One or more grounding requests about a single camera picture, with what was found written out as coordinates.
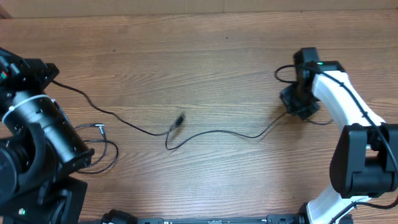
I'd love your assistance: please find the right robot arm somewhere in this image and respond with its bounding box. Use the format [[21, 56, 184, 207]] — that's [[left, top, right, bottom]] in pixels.
[[267, 47, 397, 223]]

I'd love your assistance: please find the thin black micro-USB cable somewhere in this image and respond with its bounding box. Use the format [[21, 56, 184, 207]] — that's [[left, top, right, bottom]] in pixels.
[[51, 80, 290, 151]]

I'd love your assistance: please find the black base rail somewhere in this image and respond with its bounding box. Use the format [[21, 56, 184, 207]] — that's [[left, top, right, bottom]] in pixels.
[[137, 214, 306, 224]]

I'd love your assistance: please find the black audio cable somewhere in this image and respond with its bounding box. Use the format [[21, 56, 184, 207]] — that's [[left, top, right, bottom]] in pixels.
[[73, 123, 119, 175]]

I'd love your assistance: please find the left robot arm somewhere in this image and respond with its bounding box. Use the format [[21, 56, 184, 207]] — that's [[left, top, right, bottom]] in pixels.
[[1, 49, 94, 224]]

